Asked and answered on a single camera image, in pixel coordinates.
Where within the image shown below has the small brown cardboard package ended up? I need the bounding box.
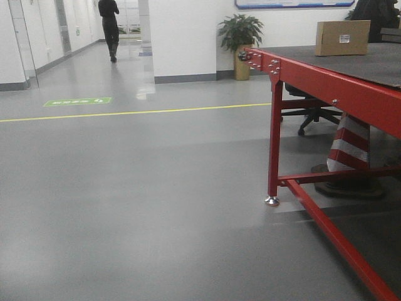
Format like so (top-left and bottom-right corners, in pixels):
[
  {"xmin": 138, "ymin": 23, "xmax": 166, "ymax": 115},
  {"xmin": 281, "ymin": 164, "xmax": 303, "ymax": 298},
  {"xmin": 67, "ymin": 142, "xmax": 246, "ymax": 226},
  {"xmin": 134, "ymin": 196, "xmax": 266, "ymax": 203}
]
[{"xmin": 315, "ymin": 20, "xmax": 370, "ymax": 56}]

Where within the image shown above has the green floor sign sticker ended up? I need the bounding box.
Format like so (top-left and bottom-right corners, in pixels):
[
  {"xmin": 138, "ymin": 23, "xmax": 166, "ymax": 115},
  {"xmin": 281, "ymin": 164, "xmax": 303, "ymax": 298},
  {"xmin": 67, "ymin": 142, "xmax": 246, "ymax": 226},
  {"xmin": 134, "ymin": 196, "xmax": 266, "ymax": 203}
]
[{"xmin": 43, "ymin": 97, "xmax": 112, "ymax": 107}]

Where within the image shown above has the black office chair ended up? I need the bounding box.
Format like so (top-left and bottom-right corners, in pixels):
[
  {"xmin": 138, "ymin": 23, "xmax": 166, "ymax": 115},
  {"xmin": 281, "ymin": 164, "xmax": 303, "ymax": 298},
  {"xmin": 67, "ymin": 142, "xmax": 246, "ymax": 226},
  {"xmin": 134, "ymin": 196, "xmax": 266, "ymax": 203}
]
[{"xmin": 281, "ymin": 83, "xmax": 342, "ymax": 136}]

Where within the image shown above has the green potted plant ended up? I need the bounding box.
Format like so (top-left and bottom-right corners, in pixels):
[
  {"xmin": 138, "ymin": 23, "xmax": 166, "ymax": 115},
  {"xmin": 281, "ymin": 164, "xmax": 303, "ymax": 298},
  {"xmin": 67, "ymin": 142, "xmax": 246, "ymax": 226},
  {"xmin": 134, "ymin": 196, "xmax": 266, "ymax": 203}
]
[{"xmin": 218, "ymin": 14, "xmax": 264, "ymax": 81}]

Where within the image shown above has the red white traffic cone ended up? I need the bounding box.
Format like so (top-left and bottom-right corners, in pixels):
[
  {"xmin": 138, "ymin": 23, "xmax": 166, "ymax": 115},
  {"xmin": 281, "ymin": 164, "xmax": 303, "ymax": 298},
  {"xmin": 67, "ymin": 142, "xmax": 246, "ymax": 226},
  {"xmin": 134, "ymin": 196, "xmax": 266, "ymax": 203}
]
[{"xmin": 311, "ymin": 113, "xmax": 385, "ymax": 199}]

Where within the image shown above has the person in black clothes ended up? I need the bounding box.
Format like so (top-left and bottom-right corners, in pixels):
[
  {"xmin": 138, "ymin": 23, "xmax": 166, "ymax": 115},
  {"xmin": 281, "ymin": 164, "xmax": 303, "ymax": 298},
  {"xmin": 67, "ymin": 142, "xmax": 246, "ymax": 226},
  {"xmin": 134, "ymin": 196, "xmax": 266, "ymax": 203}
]
[{"xmin": 98, "ymin": 0, "xmax": 120, "ymax": 63}]

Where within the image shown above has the dark jacket on chair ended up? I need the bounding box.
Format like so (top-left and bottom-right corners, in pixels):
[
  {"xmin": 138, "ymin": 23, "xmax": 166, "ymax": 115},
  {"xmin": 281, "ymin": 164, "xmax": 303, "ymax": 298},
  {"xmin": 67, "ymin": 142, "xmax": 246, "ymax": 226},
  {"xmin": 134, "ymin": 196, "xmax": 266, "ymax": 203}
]
[{"xmin": 350, "ymin": 0, "xmax": 400, "ymax": 43}]

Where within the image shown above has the blue framed wall board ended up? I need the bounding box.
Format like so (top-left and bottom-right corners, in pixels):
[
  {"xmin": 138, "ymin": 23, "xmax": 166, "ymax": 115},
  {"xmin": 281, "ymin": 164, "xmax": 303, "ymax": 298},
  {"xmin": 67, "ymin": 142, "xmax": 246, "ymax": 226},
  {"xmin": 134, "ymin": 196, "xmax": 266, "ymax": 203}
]
[{"xmin": 234, "ymin": 0, "xmax": 355, "ymax": 9}]

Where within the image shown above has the red metal table frame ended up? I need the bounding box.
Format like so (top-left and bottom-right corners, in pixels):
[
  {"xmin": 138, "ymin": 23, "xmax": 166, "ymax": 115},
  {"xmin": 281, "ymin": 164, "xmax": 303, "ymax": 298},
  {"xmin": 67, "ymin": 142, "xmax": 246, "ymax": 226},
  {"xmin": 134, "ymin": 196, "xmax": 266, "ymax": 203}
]
[{"xmin": 239, "ymin": 43, "xmax": 400, "ymax": 300}]

